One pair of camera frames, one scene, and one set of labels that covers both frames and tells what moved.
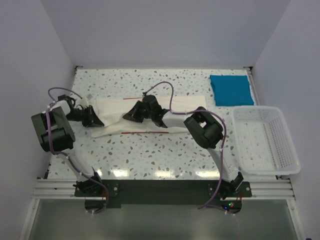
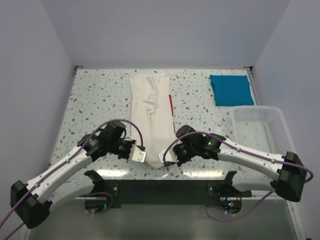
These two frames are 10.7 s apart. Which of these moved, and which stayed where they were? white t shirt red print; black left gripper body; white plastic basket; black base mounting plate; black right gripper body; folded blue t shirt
Moved: white t shirt red print; black left gripper body; black right gripper body
Stayed: black base mounting plate; white plastic basket; folded blue t shirt
